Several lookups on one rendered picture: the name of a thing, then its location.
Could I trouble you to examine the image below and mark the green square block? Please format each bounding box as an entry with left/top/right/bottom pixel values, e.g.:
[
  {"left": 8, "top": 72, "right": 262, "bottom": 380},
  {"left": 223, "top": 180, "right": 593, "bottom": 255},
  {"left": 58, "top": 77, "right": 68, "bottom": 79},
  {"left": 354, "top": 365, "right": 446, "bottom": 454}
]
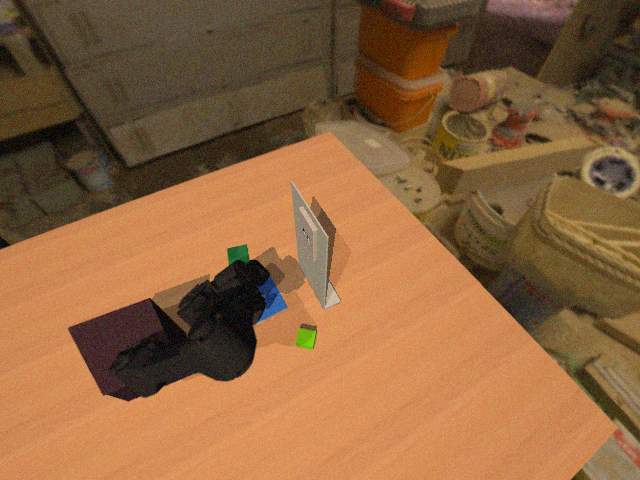
[{"left": 295, "top": 329, "right": 316, "bottom": 350}]

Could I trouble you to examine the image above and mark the blue flat square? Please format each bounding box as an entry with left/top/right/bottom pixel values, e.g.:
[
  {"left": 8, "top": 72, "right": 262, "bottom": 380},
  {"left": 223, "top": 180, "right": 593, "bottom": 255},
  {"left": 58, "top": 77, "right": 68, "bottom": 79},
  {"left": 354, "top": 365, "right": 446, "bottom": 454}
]
[{"left": 257, "top": 276, "right": 288, "bottom": 323}]

